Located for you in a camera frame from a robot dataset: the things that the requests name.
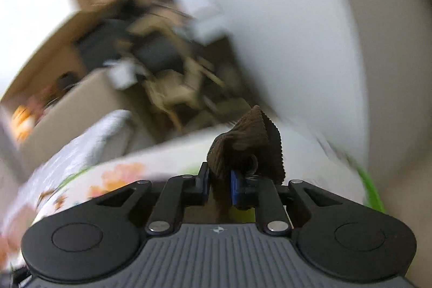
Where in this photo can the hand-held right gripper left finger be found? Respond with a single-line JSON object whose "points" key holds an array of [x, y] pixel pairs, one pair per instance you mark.
{"points": [[201, 187]]}

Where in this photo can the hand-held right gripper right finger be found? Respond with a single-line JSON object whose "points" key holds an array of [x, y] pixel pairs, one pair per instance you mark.
{"points": [[235, 189]]}

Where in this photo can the brown polka dot garment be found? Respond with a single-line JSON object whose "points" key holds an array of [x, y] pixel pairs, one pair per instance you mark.
{"points": [[246, 139]]}

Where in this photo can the cartoon animal printed blanket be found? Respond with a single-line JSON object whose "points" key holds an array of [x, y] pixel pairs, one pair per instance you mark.
{"points": [[135, 173]]}

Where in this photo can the beige mesh office chair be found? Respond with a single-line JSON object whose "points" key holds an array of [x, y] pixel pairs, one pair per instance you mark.
{"points": [[168, 72]]}

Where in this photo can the beige padded headboard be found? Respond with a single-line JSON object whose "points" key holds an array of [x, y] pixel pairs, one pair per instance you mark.
{"points": [[98, 95]]}

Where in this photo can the white box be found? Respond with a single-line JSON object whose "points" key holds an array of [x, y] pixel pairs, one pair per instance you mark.
{"points": [[199, 1]]}

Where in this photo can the yellow plush toy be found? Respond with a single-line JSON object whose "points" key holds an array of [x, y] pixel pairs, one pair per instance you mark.
{"points": [[23, 121]]}

